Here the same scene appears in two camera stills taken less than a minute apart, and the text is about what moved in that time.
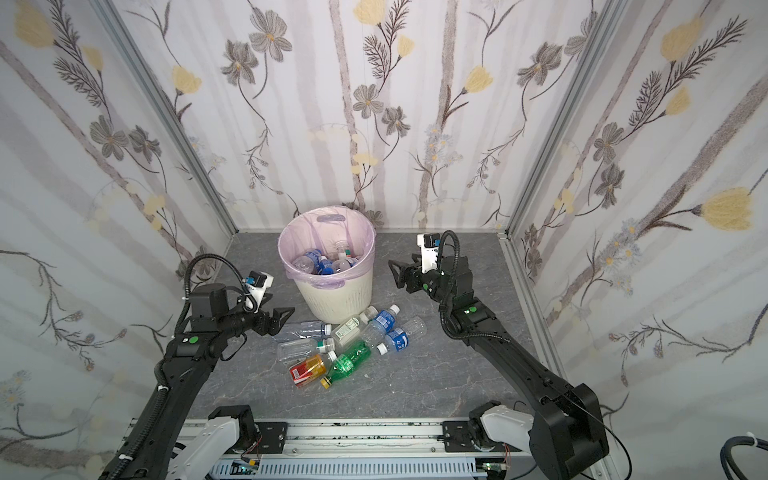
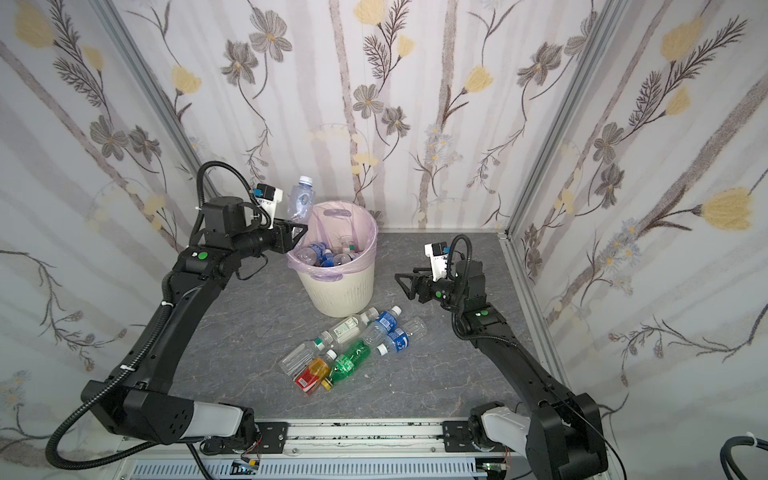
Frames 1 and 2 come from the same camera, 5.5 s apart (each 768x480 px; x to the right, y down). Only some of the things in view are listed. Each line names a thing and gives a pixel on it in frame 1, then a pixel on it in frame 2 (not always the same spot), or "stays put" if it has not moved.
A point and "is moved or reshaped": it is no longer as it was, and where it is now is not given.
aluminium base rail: [401, 441] stays put
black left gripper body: [264, 320] → [284, 237]
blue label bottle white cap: [374, 331] stays put
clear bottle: [305, 330] → [302, 200]
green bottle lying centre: [348, 363] stays put
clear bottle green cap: [293, 350] is moved or reshaped
